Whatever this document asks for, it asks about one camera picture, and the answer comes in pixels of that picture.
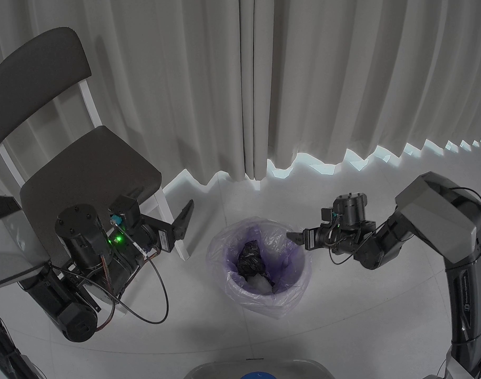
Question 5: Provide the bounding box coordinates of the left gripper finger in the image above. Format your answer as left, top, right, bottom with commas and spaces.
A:
173, 199, 195, 245

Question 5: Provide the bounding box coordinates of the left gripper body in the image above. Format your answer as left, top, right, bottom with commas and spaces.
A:
124, 216, 177, 269

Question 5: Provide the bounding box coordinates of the black cable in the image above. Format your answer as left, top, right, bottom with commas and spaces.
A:
116, 257, 170, 325

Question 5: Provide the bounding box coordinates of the white printed wrapper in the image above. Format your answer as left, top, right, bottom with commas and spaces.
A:
244, 275, 274, 295

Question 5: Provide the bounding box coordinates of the purple plastic bag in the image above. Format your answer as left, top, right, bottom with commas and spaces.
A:
207, 218, 312, 320

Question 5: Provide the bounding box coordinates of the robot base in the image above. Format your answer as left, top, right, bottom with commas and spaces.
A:
184, 358, 336, 379

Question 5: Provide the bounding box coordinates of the white chair dark grey seat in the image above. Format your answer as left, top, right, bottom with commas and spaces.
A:
0, 27, 190, 317

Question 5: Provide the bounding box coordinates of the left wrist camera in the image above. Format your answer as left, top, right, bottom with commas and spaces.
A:
108, 195, 141, 230

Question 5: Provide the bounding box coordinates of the black plastic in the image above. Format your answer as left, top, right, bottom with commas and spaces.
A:
237, 240, 274, 287

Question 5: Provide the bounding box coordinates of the white curtain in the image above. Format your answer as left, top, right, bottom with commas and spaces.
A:
255, 0, 481, 182
0, 0, 255, 190

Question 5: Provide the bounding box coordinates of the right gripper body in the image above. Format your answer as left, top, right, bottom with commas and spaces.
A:
303, 227, 332, 251

